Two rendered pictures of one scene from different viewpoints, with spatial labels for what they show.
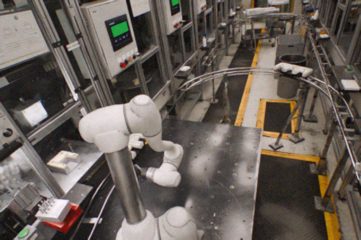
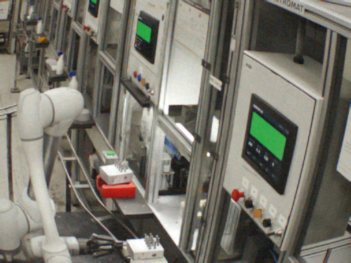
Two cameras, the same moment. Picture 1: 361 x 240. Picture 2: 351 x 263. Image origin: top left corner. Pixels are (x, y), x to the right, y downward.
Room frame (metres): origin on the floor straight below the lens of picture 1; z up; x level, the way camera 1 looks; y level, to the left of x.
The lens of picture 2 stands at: (2.42, -0.94, 2.18)
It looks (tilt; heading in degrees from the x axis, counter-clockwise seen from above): 22 degrees down; 130
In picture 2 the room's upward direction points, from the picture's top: 7 degrees clockwise
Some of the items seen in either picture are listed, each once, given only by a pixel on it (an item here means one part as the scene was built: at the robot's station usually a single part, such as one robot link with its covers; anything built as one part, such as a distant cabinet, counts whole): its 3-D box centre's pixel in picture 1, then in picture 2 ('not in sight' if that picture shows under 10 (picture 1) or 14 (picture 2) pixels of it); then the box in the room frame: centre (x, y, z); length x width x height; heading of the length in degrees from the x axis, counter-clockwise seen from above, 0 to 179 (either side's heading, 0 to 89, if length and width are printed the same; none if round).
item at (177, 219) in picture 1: (178, 227); (5, 222); (0.59, 0.10, 0.85); 0.18 x 0.16 x 0.22; 96
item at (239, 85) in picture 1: (245, 57); not in sight; (5.03, -1.80, 0.01); 5.85 x 0.59 x 0.01; 154
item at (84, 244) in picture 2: (142, 172); (87, 246); (0.97, 0.30, 0.88); 0.09 x 0.07 x 0.08; 64
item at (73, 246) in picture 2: (152, 174); (70, 246); (0.94, 0.23, 0.88); 0.09 x 0.06 x 0.09; 154
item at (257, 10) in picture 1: (259, 27); not in sight; (5.79, -2.40, 0.48); 0.88 x 0.56 x 0.96; 82
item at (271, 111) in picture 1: (277, 116); not in sight; (2.48, -1.41, 0.01); 1.00 x 0.55 x 0.01; 154
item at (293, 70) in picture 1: (291, 71); not in sight; (2.17, -1.31, 0.84); 0.37 x 0.14 x 0.10; 32
